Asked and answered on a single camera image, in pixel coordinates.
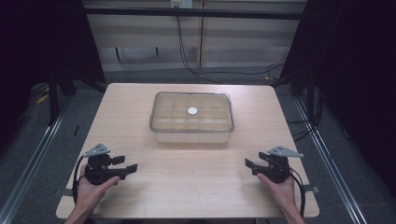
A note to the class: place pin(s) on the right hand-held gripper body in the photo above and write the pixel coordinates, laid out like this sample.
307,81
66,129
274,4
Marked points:
275,169

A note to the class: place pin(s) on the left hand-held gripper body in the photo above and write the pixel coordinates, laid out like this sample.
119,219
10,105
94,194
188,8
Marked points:
97,174

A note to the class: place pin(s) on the person's left hand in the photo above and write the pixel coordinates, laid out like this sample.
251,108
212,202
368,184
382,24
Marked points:
91,193

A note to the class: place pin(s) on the person's right hand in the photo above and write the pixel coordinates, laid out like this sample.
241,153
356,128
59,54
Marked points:
280,193

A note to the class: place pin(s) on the grey table edge tab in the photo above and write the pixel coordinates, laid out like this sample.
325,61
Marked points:
311,189

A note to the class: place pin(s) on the small black floor object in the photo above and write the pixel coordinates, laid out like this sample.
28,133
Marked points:
76,130

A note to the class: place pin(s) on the clear plastic storage box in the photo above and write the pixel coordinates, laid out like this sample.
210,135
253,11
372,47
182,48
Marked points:
191,137

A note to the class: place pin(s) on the clear box lid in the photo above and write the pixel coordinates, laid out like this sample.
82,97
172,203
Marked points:
174,112

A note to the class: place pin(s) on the white round lid disc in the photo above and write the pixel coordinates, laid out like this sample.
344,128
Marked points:
192,110

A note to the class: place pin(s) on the black stand leg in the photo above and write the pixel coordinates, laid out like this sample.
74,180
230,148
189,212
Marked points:
53,99

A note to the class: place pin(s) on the yellow floor tape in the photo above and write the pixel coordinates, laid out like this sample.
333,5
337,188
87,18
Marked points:
42,99

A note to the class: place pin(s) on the dark curtain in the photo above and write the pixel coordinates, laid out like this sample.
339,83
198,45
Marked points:
355,77
37,56

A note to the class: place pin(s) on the black horizontal bar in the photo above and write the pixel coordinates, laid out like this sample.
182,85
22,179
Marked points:
193,13

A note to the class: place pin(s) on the metal floor rail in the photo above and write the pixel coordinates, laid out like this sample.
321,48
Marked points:
34,161
330,161

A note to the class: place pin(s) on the white wall socket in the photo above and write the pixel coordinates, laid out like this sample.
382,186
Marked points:
181,3

